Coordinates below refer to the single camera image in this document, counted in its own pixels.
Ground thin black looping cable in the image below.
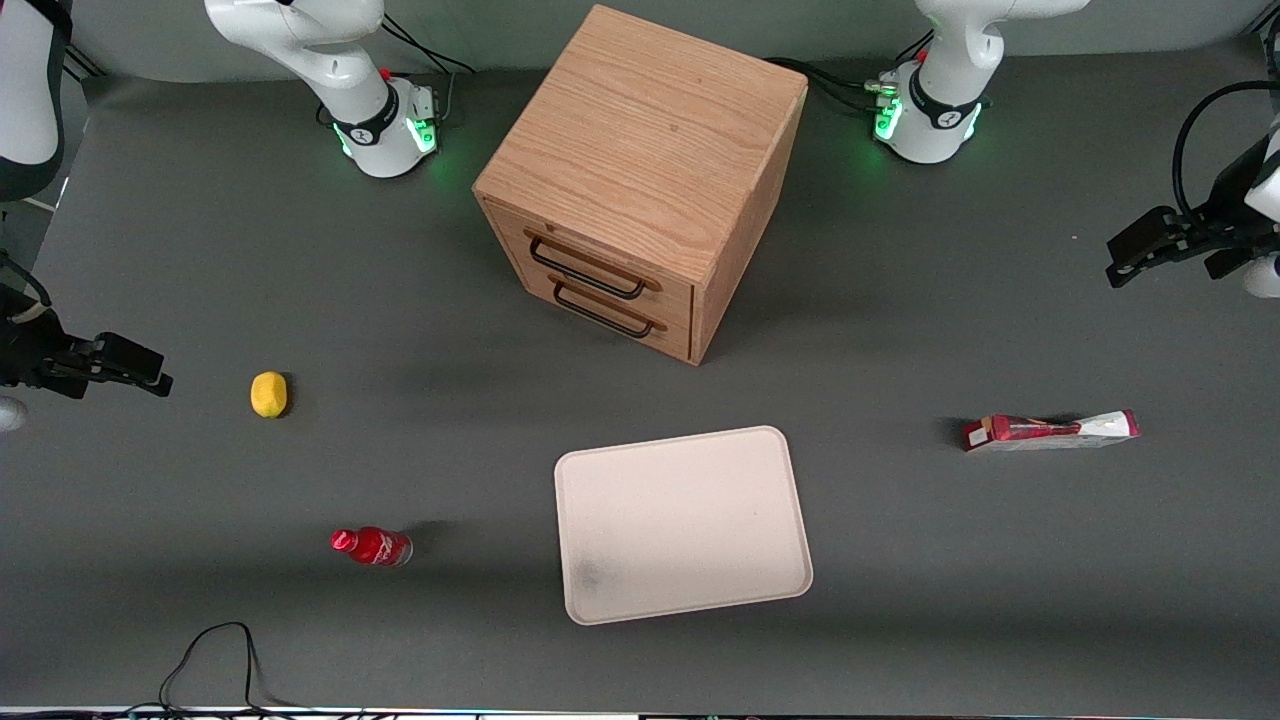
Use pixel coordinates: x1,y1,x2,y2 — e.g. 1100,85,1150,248
158,621,301,717

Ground black metal drawer handle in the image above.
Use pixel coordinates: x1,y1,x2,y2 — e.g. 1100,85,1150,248
526,234,650,301
550,279,659,339

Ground yellow lemon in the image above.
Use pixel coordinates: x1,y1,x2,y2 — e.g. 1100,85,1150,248
250,371,290,419

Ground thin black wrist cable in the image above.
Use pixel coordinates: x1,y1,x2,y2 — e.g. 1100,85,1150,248
0,250,53,309

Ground black arm base cables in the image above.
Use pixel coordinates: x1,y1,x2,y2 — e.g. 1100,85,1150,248
380,12,477,127
764,30,937,117

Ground red tartan cookie box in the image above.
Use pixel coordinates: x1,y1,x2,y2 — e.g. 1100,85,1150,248
962,409,1142,454

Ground beige plastic tray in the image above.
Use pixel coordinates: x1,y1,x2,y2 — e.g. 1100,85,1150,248
554,425,814,627

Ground wooden two-drawer cabinet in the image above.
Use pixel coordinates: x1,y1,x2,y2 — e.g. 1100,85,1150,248
472,3,809,367

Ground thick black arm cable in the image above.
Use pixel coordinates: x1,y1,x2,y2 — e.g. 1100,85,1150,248
1173,80,1280,218

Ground red cola bottle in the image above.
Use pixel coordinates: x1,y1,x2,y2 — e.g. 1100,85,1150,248
330,526,414,568

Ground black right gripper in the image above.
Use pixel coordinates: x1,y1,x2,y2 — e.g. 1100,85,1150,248
0,288,174,401

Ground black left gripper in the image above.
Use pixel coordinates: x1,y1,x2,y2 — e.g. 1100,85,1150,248
1105,138,1280,290

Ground wooden drawer front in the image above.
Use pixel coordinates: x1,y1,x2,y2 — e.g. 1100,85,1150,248
484,200,697,327
500,266,695,363

